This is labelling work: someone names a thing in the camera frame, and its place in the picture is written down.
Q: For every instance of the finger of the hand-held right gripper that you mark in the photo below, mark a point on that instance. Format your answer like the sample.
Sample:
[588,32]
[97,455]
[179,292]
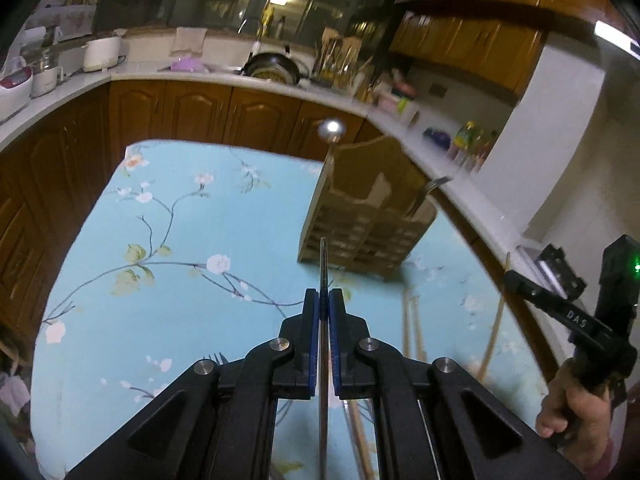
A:
[522,287]
[560,272]

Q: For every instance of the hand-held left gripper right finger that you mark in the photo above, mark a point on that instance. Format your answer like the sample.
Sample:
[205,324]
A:
[336,350]

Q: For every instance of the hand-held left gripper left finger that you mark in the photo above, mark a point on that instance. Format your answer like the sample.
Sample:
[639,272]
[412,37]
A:
[312,350]

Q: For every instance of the metal fork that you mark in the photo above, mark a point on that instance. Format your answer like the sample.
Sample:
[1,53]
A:
[425,192]
[219,358]

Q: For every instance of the wooden utensil holder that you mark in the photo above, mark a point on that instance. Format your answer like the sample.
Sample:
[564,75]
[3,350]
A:
[365,210]

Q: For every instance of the metal spoon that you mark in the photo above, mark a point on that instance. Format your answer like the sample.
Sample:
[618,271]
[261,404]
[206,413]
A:
[331,130]

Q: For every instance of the person's right hand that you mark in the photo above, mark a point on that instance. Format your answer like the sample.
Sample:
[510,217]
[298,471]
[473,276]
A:
[585,420]

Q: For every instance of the white kitchen countertop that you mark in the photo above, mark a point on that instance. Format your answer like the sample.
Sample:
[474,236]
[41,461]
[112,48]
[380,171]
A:
[480,195]

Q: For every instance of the blue floral tablecloth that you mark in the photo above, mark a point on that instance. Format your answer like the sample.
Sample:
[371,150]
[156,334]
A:
[200,270]

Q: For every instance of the cooking oil bottles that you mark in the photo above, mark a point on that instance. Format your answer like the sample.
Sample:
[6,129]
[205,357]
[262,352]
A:
[472,142]

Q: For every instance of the blue small container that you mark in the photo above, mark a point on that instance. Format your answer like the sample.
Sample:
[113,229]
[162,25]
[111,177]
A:
[436,137]

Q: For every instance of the range hood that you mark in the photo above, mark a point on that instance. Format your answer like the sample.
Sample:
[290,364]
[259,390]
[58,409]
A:
[617,35]

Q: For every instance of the wooden upper cabinets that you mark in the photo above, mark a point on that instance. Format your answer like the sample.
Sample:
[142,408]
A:
[475,20]

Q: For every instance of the wooden cabinets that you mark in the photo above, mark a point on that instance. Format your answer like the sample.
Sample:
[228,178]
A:
[175,110]
[475,20]

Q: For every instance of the wooden lower cabinets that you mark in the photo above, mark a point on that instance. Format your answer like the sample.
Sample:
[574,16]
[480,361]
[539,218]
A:
[175,110]

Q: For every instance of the black frying pan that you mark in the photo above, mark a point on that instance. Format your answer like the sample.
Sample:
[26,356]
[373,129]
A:
[272,67]

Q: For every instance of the wooden cutlery rack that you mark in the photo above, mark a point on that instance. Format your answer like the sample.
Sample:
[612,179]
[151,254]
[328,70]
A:
[340,57]

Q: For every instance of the sink faucet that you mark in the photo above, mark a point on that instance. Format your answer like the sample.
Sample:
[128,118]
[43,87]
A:
[255,46]

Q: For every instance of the purple plastic basin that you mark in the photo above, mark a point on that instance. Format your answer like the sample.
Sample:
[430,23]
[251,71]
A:
[187,64]

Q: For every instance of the yellow bottle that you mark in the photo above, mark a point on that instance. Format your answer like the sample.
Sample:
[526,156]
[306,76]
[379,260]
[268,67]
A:
[266,22]

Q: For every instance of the beige hanging towel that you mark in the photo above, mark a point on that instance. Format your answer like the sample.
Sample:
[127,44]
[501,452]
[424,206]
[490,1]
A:
[189,40]

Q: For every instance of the white electric pot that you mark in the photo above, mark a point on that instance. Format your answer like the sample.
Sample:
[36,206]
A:
[102,54]

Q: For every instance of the white kettle appliance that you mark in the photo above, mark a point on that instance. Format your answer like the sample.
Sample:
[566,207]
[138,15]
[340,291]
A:
[46,75]

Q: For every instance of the white rice cooker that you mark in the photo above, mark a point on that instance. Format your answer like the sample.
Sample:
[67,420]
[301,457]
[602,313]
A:
[12,90]

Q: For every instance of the wall power outlet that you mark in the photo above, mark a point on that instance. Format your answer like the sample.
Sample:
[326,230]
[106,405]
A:
[438,91]

